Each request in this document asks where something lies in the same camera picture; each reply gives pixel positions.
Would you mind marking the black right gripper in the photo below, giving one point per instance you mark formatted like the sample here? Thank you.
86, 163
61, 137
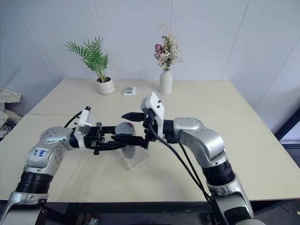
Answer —
150, 131

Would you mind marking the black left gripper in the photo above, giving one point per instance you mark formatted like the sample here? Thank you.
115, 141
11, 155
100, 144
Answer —
95, 138

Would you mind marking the jar with grey lid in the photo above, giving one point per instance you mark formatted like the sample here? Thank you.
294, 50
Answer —
124, 129

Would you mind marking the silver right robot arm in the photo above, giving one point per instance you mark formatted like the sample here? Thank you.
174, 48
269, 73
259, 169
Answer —
206, 138

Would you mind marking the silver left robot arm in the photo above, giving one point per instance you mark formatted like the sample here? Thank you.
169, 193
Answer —
49, 140

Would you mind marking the clear plastic box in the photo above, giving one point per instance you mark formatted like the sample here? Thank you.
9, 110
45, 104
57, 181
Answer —
139, 158

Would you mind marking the small white card pack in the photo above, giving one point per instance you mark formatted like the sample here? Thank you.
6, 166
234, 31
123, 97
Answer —
129, 91

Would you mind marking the white ribbed plant pot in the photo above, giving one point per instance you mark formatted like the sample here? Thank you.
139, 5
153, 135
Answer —
105, 87

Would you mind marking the white ceramic vase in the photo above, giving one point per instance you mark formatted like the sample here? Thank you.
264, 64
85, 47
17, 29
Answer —
166, 83

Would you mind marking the green palm plant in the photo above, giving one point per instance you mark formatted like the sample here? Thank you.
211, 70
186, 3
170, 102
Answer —
95, 56

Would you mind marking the dried flower bouquet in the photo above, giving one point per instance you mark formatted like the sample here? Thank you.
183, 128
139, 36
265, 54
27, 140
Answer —
167, 50

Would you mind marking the crumpled beige cloth pile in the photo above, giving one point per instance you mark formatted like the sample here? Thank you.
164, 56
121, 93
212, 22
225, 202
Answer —
8, 110

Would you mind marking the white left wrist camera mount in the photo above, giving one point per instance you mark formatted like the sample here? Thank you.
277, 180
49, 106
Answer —
85, 119

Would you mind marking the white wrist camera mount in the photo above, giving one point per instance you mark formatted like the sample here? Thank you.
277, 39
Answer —
85, 119
154, 103

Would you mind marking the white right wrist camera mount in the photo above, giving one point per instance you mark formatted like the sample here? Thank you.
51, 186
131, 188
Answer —
154, 103

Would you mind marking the black table frame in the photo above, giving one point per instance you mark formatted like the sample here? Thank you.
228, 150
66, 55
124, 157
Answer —
140, 207

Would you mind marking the black metal frame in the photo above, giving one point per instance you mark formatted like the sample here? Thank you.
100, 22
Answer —
289, 126

